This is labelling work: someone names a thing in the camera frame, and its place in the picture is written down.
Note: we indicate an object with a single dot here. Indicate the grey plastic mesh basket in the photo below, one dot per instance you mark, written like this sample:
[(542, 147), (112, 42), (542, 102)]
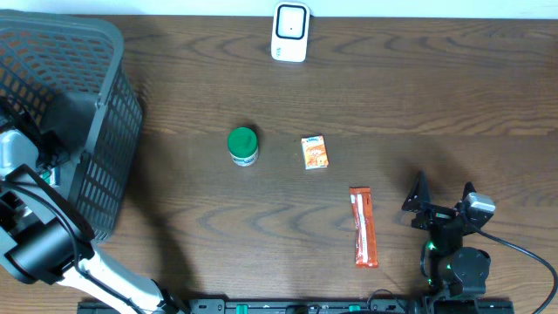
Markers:
[(67, 74)]

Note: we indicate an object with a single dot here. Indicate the white barcode scanner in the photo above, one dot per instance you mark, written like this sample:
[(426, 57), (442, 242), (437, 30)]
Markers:
[(290, 32)]

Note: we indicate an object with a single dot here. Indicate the orange small carton box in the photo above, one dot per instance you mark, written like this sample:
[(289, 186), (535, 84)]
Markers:
[(314, 152)]

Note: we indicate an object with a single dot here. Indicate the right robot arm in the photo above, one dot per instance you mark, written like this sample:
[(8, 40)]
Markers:
[(456, 274)]

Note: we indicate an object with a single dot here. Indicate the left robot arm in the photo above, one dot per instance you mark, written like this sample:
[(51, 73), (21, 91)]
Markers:
[(45, 239)]

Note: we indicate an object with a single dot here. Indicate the white green medicine box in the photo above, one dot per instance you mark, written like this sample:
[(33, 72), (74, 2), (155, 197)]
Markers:
[(51, 176)]

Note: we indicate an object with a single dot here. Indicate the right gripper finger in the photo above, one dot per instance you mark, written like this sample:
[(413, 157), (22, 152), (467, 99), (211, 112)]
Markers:
[(419, 197), (468, 189)]

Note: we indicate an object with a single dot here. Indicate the green lid jar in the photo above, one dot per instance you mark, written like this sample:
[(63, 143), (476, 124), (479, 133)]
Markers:
[(243, 146)]

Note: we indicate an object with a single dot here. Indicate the red orange snack bar wrapper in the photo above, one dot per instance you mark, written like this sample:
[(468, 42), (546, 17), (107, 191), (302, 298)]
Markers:
[(366, 250)]

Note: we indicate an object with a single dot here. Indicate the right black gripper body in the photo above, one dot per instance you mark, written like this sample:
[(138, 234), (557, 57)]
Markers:
[(435, 216)]

